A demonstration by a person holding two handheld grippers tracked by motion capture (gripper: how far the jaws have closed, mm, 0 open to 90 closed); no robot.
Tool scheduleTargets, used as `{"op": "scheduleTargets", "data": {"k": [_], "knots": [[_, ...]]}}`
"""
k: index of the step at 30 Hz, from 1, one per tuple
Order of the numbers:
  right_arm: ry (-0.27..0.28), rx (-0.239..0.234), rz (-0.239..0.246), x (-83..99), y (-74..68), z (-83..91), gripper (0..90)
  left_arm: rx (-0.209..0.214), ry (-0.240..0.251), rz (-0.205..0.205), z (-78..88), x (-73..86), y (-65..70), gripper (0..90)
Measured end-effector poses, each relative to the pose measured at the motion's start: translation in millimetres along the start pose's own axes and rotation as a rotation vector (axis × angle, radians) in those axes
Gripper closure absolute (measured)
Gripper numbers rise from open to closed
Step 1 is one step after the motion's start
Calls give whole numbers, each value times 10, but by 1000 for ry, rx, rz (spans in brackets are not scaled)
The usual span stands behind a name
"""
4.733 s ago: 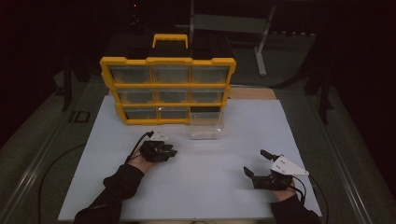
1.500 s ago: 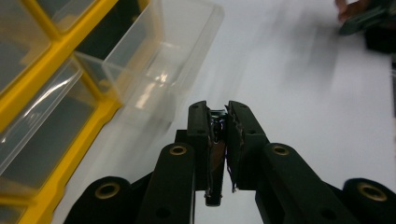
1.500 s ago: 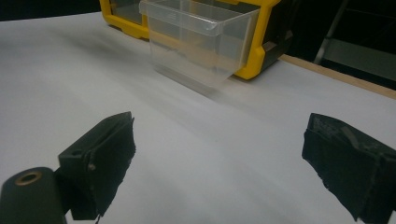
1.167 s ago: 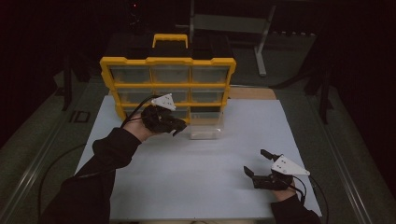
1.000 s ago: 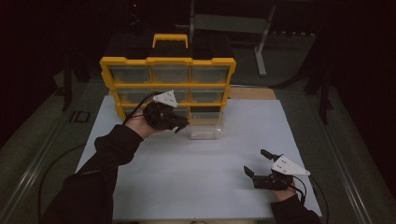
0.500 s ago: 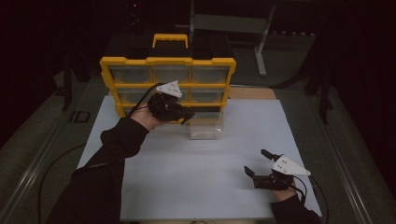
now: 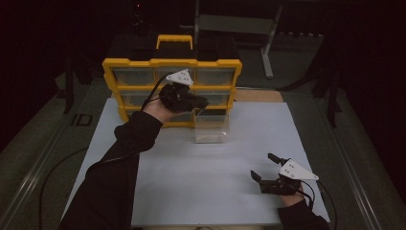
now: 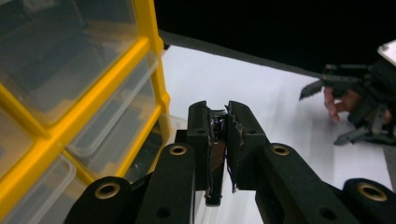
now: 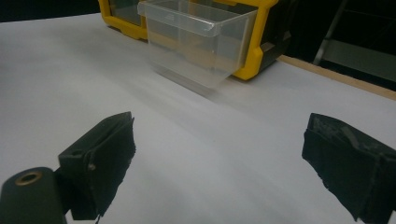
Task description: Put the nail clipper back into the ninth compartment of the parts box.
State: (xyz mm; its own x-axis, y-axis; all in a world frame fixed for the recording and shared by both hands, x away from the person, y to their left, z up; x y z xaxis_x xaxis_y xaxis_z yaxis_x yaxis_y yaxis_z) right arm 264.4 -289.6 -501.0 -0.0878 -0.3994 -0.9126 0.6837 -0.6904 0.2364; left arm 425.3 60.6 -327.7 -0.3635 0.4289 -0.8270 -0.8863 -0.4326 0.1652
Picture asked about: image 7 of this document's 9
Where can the white table sheet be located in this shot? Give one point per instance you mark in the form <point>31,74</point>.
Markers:
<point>198,185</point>

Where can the dark metal stand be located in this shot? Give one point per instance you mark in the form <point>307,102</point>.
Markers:
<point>333,105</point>
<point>68,92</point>

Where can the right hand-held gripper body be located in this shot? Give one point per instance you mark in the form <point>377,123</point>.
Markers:
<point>287,185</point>

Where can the set of clear cabinet drawers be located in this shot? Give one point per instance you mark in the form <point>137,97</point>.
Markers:
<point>134,76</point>

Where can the yellow drawer cabinet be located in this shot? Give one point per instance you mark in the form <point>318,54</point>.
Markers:
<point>137,88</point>

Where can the grey metal stand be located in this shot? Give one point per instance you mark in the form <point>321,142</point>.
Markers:
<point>236,24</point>

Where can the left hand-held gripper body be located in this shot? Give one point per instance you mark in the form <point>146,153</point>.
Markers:
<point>177,96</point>

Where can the person's left hand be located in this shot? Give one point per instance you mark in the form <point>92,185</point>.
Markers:
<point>158,111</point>

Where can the grey metal rail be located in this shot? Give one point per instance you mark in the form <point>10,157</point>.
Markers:
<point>32,179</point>
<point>354,182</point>

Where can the clear plastic drawer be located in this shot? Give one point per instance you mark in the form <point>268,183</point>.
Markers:
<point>212,134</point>

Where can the person's right hand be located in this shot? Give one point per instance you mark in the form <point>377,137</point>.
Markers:
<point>292,199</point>

